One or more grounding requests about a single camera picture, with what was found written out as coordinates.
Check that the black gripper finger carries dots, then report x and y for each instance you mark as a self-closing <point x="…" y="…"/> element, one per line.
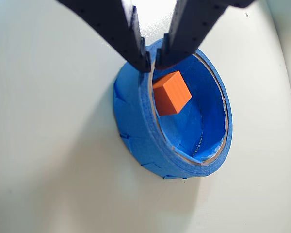
<point x="116" y="31"/>
<point x="191" y="26"/>

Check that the orange cube block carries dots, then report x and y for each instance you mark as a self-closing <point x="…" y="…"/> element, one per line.
<point x="175" y="93"/>

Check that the blue tape roll bin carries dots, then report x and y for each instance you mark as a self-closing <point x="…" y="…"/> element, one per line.
<point x="133" y="116"/>

